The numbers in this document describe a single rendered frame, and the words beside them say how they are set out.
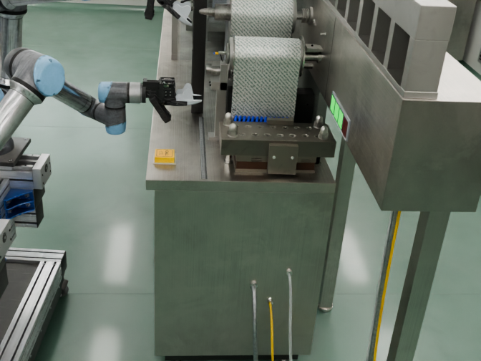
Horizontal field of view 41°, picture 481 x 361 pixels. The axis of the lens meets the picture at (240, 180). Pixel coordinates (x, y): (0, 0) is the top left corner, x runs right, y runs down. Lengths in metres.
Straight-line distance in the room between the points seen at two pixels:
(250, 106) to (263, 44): 0.23
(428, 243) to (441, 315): 1.44
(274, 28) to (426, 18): 1.13
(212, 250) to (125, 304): 0.84
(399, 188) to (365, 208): 2.34
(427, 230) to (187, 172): 0.87
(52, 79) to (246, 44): 0.69
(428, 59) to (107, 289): 2.09
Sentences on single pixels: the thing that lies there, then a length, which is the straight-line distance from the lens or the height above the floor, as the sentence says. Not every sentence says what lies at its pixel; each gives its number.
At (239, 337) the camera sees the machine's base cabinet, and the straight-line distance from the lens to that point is 2.64.
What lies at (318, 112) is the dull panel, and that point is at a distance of 2.45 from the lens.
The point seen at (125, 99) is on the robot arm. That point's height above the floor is 1.10.
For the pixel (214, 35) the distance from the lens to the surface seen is 3.37.
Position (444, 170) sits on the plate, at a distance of 1.66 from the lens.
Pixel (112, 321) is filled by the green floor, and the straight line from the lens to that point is 3.01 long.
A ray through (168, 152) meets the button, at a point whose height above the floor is 0.92.
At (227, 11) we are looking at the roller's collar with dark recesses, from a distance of 2.56.
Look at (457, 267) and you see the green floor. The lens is 3.64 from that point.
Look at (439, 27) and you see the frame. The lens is 1.53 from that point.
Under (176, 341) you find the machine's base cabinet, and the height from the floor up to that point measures 0.18.
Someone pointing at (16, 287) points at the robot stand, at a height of 0.21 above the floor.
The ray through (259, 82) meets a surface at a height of 1.17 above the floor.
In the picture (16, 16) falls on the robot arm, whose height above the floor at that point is 1.31.
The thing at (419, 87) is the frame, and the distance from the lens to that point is 1.56.
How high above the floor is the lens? 1.96
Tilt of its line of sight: 28 degrees down
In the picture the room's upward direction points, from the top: 4 degrees clockwise
